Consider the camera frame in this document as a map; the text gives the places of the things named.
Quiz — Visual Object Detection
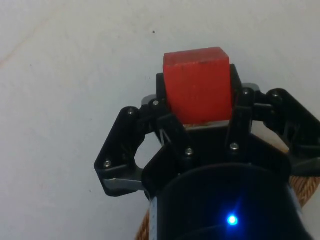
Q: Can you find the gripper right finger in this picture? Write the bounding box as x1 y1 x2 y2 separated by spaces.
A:
225 63 320 176

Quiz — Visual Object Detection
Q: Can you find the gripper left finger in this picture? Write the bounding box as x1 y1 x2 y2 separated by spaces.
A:
94 72 195 198

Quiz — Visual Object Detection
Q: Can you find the red cube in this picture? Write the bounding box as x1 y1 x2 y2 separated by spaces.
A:
162 45 234 125

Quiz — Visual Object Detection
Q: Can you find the brown wicker basket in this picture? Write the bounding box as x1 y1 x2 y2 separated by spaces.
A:
134 121 320 240

